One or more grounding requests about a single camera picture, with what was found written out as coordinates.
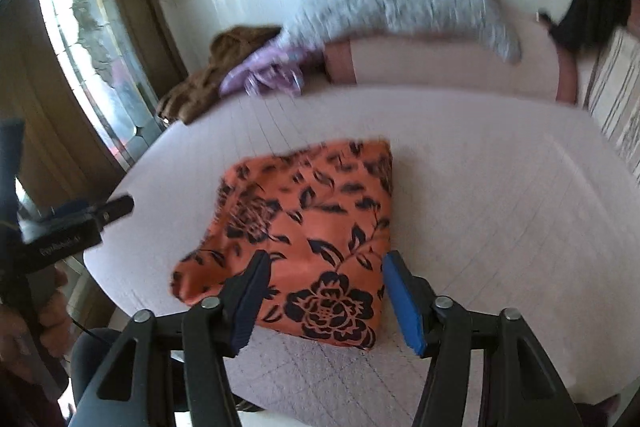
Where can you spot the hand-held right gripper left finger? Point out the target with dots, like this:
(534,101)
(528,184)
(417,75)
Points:
(250,302)

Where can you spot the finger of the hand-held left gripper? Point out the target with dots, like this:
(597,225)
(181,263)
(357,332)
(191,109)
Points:
(117,207)

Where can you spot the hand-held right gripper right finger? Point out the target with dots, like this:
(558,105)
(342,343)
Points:
(405,302)

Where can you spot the orange floral shirt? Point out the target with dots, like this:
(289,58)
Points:
(320,227)

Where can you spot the person's left hand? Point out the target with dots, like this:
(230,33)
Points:
(52,317)

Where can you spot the pink quilted bed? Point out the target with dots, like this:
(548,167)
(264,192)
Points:
(500,207)

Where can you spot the wooden stained glass door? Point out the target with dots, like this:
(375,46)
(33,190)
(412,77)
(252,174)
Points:
(100,57)

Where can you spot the brown cloth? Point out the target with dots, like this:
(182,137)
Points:
(220,67)

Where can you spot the purple floral cloth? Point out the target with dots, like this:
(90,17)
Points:
(270,74)

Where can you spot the pink pillow with maroon border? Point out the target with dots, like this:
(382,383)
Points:
(450,67)

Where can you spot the striped floral back cushion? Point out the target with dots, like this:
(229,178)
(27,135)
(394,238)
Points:
(617,107)

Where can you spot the grey quilted pillow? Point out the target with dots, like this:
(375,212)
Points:
(390,2)

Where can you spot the small black object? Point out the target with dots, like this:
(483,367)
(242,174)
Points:
(545,17)

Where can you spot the black garment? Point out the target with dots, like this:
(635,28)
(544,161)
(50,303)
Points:
(595,7)

